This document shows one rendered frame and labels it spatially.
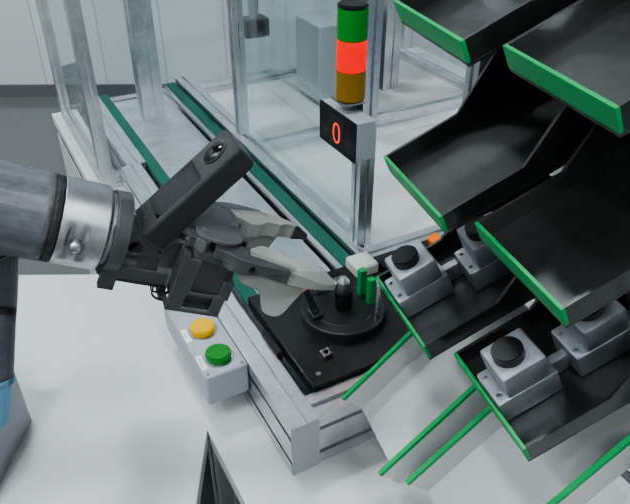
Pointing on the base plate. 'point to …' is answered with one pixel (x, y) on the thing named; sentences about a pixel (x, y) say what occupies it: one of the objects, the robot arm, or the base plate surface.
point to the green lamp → (352, 25)
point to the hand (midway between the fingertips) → (315, 251)
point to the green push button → (218, 354)
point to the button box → (205, 375)
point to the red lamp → (351, 57)
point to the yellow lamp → (350, 87)
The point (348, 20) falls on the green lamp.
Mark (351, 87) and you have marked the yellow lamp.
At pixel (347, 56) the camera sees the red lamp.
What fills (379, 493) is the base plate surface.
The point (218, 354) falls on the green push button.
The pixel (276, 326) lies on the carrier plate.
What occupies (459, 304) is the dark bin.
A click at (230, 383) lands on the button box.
